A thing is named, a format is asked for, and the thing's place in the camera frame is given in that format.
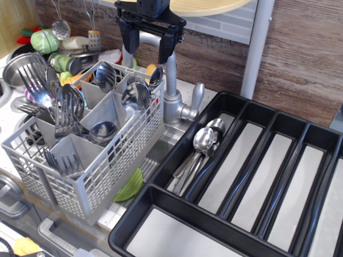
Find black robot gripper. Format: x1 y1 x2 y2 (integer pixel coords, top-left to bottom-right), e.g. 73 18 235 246
115 0 187 64

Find small steel spoon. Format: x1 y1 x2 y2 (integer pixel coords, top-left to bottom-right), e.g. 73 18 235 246
148 66 163 92

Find spoon in rear compartment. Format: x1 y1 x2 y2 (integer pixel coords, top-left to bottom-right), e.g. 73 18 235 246
96 62 117 93

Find spoon in compartment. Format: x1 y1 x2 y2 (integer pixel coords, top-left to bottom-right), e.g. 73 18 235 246
88 121 117 145
96 62 117 93

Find large spoon in basket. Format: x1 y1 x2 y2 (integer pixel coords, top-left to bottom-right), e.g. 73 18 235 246
121 82 150 114

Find spoon in front compartment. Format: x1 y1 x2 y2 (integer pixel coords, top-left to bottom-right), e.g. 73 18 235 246
88 121 117 145

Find grey plastic cutlery basket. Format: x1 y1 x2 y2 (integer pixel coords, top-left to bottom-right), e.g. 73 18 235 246
2 65 165 225

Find black cutlery tray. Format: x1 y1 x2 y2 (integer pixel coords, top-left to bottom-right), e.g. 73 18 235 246
108 92 342 256

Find yellow toy fruit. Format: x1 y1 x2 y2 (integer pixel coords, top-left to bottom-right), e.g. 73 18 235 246
145 64 157 84

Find round wooden shelf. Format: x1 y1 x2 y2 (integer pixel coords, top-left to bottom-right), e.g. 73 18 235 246
100 0 252 18

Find small hanging grater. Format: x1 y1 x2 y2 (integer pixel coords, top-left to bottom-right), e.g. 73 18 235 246
83 1 101 51

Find silver toy faucet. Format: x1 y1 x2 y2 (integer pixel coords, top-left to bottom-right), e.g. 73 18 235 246
122 31 205 124

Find hanging slotted ladle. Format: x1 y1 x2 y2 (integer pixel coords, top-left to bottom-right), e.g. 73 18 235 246
51 0 71 41

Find green toy can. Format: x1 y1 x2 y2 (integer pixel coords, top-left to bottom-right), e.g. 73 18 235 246
49 52 81 75

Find green cabbage toy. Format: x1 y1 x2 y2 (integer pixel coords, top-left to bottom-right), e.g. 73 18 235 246
31 29 60 54

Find steel fork upright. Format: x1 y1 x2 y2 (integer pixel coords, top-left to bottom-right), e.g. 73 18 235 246
18 64 53 108

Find steel pot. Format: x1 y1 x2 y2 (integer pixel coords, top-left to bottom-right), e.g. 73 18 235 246
2 52 47 93

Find forks in front compartment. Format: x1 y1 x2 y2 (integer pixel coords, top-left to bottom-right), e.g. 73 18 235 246
43 150 84 178

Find white metal post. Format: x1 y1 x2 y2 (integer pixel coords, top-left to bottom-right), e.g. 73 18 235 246
240 0 275 100

